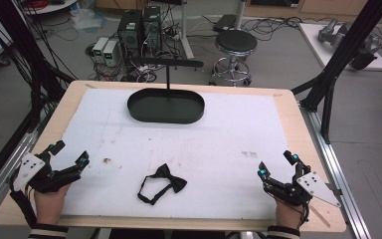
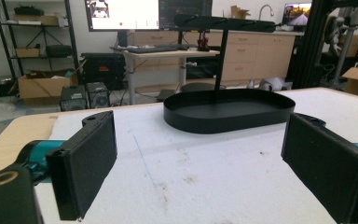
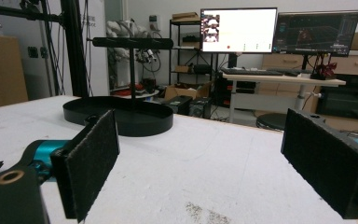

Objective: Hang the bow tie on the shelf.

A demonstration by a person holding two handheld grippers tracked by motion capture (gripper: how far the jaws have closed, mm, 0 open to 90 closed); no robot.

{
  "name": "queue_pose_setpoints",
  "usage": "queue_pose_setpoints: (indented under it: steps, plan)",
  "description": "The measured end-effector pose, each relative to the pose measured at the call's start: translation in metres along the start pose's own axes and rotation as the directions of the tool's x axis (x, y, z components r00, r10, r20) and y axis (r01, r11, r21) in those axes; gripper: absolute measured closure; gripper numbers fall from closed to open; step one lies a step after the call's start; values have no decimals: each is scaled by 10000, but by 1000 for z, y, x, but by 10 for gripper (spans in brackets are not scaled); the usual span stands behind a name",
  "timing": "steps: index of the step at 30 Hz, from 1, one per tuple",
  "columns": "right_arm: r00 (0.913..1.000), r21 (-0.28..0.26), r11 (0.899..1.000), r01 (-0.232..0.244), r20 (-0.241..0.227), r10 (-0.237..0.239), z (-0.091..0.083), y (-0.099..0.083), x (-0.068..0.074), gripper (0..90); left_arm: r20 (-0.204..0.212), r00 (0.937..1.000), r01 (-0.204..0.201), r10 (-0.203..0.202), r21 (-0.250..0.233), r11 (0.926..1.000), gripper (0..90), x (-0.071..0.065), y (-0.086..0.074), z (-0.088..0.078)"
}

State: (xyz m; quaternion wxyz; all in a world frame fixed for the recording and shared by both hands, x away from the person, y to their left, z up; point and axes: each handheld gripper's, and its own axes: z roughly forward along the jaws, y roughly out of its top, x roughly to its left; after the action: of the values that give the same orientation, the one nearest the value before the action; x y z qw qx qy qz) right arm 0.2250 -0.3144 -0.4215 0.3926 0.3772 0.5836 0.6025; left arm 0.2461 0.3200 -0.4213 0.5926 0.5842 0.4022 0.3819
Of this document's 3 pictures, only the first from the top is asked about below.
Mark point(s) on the white desk leg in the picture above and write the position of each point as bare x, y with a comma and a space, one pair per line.
186, 33

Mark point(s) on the aluminium rail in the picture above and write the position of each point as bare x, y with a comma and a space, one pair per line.
0, 179
338, 172

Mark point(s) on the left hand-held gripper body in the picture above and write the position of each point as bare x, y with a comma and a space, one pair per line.
30, 169

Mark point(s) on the black stand with oval tray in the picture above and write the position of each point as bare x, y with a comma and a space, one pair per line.
165, 108

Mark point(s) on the black flat box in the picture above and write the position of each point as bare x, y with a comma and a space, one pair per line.
225, 22

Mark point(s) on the white table mat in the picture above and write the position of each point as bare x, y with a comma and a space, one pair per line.
179, 149

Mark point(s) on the black metal frame post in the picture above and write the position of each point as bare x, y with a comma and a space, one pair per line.
23, 49
344, 53

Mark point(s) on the round white table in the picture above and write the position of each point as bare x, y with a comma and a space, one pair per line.
51, 6

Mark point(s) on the black computer tower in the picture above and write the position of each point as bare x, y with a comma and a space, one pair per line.
152, 30
130, 30

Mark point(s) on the clear plastic bag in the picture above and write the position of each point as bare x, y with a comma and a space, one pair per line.
88, 18

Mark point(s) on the person's right hand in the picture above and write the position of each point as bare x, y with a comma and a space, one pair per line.
286, 215

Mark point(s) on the person's left hand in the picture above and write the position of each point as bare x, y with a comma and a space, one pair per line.
49, 207

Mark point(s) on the black round stool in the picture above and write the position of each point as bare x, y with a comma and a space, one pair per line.
236, 42

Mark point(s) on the black bow tie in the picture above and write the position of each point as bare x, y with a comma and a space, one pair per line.
175, 182

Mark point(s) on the white power supply unit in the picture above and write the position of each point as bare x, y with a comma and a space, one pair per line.
100, 46
110, 53

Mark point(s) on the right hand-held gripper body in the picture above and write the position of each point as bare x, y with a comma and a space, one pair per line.
313, 186

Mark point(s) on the white floor board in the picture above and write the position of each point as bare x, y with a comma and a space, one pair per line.
315, 43

